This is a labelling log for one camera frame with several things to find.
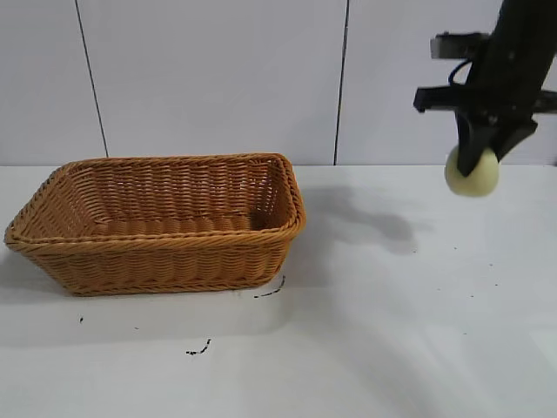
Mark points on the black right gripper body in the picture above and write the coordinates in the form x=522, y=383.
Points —
x=505, y=87

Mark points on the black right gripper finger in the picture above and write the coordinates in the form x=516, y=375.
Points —
x=472, y=143
x=515, y=139

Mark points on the round pale yellow pastry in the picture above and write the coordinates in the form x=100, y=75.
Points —
x=481, y=180

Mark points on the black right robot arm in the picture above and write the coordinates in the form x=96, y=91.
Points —
x=526, y=19

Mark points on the brown woven wicker basket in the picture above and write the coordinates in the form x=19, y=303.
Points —
x=165, y=257

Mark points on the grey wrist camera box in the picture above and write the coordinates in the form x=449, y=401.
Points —
x=452, y=45

